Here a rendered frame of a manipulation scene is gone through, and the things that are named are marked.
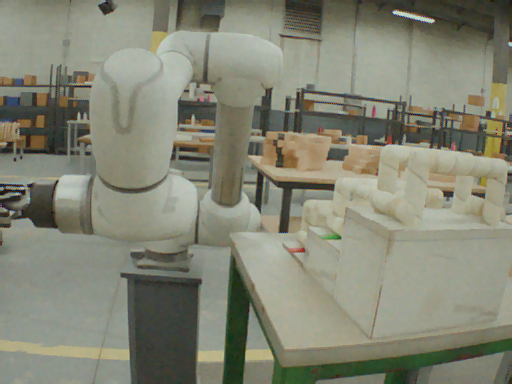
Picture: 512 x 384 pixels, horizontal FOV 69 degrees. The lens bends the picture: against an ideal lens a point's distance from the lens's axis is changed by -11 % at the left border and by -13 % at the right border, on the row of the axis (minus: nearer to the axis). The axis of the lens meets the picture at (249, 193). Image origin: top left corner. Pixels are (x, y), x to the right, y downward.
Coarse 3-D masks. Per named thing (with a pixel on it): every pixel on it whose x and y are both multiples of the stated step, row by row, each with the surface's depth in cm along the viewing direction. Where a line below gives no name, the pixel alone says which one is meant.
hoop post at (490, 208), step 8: (504, 176) 60; (488, 184) 62; (496, 184) 61; (504, 184) 61; (488, 192) 62; (496, 192) 61; (504, 192) 61; (488, 200) 62; (496, 200) 61; (488, 208) 62; (496, 208) 61; (488, 216) 62; (496, 216) 61; (488, 224) 62; (496, 224) 62
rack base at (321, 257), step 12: (312, 228) 85; (324, 228) 86; (312, 240) 83; (324, 240) 78; (336, 240) 78; (312, 252) 83; (324, 252) 77; (336, 252) 72; (312, 264) 83; (324, 264) 77; (336, 264) 72; (312, 276) 83; (324, 276) 77; (324, 288) 77
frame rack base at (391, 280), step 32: (352, 224) 67; (384, 224) 59; (448, 224) 61; (480, 224) 63; (352, 256) 66; (384, 256) 57; (416, 256) 58; (448, 256) 59; (480, 256) 61; (352, 288) 66; (384, 288) 58; (416, 288) 59; (448, 288) 61; (480, 288) 62; (352, 320) 65; (384, 320) 59; (416, 320) 60; (448, 320) 62; (480, 320) 64
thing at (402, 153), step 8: (384, 152) 65; (392, 152) 64; (400, 152) 64; (408, 152) 65; (440, 152) 67; (448, 152) 67; (456, 152) 68; (464, 152) 69; (400, 160) 65; (408, 160) 65
